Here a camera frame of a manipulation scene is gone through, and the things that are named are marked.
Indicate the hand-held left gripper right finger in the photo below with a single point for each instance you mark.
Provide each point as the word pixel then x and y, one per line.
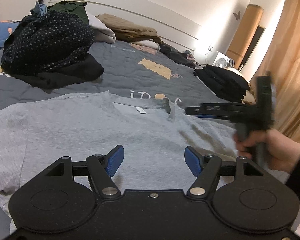
pixel 193 162

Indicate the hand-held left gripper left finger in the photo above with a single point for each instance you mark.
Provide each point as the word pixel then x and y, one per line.
pixel 115 161

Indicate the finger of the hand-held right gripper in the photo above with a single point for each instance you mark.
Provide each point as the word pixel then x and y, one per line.
pixel 210 108
pixel 215 116

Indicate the grey t-shirt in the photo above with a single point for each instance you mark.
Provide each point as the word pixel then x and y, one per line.
pixel 90 135

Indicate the stack of black folded clothes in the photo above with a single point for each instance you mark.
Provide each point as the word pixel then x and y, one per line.
pixel 222 80

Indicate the pile of dark clothes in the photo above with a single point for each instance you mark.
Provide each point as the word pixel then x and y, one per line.
pixel 180 57

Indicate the folded brown and beige clothes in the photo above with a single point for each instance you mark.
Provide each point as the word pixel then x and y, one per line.
pixel 127 28

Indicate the person's right hand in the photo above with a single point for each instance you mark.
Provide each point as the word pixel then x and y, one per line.
pixel 282 150

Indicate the white fan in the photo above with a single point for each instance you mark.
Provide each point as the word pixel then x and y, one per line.
pixel 221 61

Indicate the tan curtain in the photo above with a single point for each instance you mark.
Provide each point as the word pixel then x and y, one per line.
pixel 290 55

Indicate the black upright panel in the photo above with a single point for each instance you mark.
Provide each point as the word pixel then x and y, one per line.
pixel 256 42

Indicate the grey quilted fish-print blanket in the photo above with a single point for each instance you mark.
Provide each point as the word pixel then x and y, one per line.
pixel 130 75

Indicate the beige pink folded cloth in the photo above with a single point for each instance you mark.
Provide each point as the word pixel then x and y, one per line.
pixel 146 45

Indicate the black garment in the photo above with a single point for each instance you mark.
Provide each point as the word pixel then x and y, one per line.
pixel 72 75

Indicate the white bed headboard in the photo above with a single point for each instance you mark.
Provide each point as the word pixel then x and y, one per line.
pixel 140 12

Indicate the white folded garment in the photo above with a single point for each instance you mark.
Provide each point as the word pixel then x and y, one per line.
pixel 102 30

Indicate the navy dotted garment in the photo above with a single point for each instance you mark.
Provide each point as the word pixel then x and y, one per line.
pixel 47 42

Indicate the dark green garment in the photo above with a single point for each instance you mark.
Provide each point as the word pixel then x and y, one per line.
pixel 72 10

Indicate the blue denim garment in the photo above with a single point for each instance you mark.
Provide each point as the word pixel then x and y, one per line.
pixel 40 10

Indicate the blue carrot-print pillow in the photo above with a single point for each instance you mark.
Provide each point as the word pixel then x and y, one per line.
pixel 0 33

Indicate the white wall socket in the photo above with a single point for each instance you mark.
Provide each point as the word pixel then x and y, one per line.
pixel 210 48

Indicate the butterfly wall sticker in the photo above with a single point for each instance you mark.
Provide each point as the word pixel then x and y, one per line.
pixel 237 15

